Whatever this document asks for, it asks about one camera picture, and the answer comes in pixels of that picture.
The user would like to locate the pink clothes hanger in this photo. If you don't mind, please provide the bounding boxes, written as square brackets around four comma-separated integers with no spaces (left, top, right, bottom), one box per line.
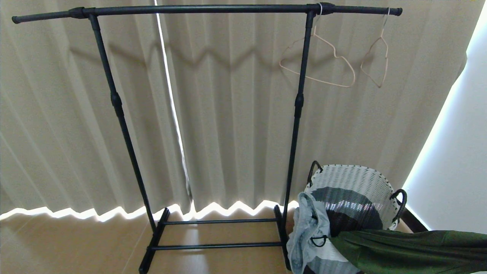
[280,4,356,88]
[360,8,390,88]

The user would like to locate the green long-sleeved shirt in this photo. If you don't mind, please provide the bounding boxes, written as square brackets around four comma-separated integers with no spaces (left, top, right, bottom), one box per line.
[329,228,487,274]

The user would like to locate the white laundry basket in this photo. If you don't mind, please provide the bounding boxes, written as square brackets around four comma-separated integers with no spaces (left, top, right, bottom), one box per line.
[304,161,407,274]

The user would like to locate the black clothes rack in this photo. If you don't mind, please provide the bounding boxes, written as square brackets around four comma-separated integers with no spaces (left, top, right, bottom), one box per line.
[11,2,403,274]

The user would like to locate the beige curtain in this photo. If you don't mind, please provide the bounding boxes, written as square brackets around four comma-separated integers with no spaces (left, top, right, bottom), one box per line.
[0,0,487,223]

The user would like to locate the pale grey shorts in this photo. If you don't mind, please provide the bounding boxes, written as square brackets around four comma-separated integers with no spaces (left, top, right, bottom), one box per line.
[286,191,332,274]

